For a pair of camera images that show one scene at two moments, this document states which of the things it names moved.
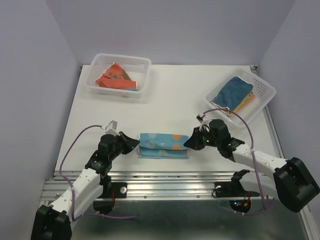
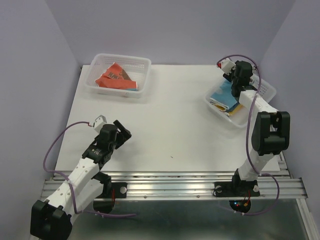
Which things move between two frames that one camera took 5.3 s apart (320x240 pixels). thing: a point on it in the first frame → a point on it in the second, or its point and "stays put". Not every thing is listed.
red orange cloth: x=115 y=77 stays put
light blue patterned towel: x=161 y=145 → x=223 y=96
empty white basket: x=264 y=93 stays put
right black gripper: x=193 y=142 → x=232 y=71
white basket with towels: x=139 y=69 stays put
